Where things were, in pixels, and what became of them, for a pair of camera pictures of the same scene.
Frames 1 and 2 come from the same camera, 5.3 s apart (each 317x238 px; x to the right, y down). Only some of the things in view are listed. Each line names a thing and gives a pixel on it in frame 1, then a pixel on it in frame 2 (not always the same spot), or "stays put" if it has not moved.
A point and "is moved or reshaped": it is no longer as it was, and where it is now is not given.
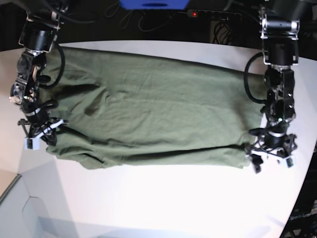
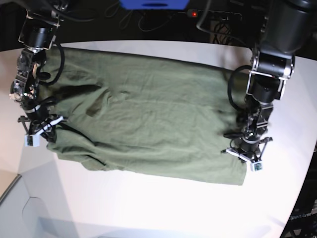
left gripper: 39,125 stays put
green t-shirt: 116,108 is moved or reshaped
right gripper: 274,138 -> 248,144
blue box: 155,4 stays put
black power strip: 214,15 stays put
